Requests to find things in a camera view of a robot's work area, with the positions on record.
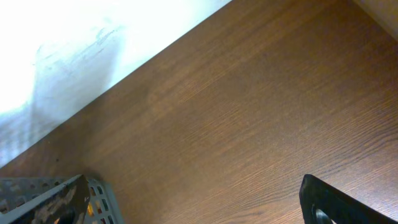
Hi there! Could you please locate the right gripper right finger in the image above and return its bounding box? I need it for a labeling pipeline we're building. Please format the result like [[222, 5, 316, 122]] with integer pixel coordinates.
[[299, 174, 397, 224]]

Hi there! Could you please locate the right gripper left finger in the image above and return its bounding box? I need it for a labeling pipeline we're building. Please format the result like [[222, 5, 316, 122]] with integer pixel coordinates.
[[1, 175, 90, 224]]

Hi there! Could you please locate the grey plastic shopping basket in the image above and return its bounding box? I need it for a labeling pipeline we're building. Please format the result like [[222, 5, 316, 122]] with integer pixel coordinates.
[[1, 177, 124, 223]]

